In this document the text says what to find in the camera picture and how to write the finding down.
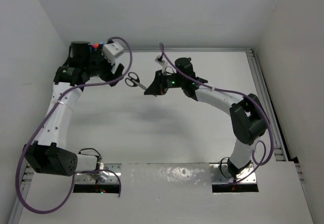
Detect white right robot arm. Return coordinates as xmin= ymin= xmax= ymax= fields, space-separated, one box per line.
xmin=144 ymin=56 xmax=267 ymax=178

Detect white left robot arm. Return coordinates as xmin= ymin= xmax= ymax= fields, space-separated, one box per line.
xmin=25 ymin=40 xmax=124 ymax=176

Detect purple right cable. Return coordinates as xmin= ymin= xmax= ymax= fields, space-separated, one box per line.
xmin=158 ymin=42 xmax=275 ymax=184

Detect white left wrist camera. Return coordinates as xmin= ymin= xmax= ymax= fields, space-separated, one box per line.
xmin=102 ymin=42 xmax=124 ymax=65

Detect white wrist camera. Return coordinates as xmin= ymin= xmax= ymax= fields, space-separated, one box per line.
xmin=102 ymin=42 xmax=124 ymax=65
xmin=155 ymin=55 xmax=175 ymax=75

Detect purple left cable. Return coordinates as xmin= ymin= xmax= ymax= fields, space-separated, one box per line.
xmin=15 ymin=36 xmax=134 ymax=213

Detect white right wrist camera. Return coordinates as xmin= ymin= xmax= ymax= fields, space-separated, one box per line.
xmin=155 ymin=55 xmax=175 ymax=75

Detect small black scissors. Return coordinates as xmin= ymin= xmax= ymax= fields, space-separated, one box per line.
xmin=125 ymin=72 xmax=147 ymax=91

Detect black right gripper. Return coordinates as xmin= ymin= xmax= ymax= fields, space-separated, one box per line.
xmin=144 ymin=69 xmax=185 ymax=96

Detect purple cable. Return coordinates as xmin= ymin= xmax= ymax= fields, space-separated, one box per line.
xmin=15 ymin=36 xmax=134 ymax=213
xmin=158 ymin=42 xmax=275 ymax=184

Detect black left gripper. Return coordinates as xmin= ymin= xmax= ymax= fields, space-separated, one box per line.
xmin=85 ymin=46 xmax=124 ymax=86

